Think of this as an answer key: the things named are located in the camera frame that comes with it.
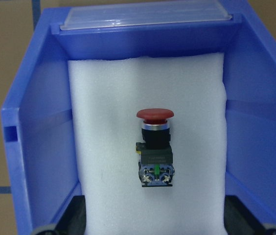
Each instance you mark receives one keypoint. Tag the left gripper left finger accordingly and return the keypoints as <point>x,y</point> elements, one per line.
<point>72,222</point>

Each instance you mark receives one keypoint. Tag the red mushroom push button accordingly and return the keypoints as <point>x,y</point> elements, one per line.
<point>155,165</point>

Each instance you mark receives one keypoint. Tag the left blue bin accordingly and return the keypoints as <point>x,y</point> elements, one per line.
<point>37,117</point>

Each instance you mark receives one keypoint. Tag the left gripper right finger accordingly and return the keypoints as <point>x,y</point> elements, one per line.
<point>250,217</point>

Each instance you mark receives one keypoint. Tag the left white foam pad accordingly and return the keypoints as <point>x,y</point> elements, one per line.
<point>106,96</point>

